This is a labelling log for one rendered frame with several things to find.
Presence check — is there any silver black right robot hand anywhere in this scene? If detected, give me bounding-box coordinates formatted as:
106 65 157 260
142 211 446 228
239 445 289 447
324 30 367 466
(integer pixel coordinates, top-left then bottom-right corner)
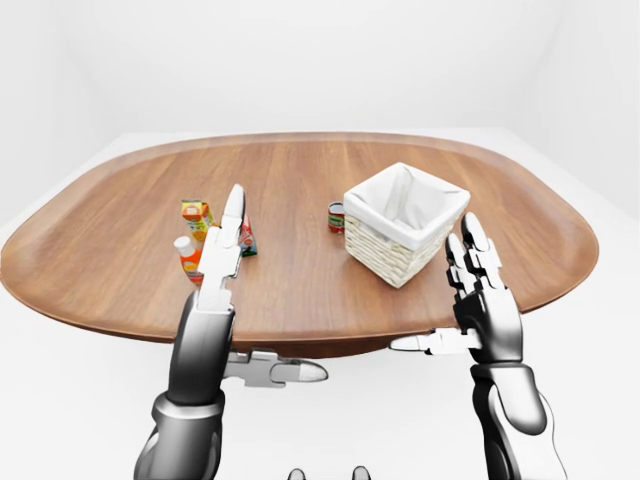
389 211 525 368

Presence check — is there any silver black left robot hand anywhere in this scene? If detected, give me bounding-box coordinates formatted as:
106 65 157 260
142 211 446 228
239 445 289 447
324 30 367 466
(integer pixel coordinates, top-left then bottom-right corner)
167 183 330 406

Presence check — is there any red white milk carton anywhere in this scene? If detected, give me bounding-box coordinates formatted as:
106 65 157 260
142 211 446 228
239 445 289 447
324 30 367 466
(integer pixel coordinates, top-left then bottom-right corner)
237 214 260 258

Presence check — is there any white woven basket with liner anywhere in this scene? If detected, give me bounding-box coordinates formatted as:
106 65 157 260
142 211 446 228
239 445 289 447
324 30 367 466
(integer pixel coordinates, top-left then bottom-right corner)
342 161 472 289

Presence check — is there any orange bottle with white cap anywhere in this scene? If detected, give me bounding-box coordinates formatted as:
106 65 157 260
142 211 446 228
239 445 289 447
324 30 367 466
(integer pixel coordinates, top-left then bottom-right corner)
173 235 206 286

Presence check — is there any orange juice carton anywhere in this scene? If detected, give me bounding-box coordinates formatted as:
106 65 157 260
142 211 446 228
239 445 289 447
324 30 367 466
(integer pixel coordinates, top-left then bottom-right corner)
180 199 219 251

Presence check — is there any brown wooden oval table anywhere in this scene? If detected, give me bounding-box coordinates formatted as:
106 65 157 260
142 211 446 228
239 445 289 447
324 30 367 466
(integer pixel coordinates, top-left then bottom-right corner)
0 131 600 360

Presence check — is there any red tomato tin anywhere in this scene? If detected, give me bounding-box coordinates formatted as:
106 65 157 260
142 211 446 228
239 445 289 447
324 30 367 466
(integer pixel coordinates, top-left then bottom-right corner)
327 201 347 235

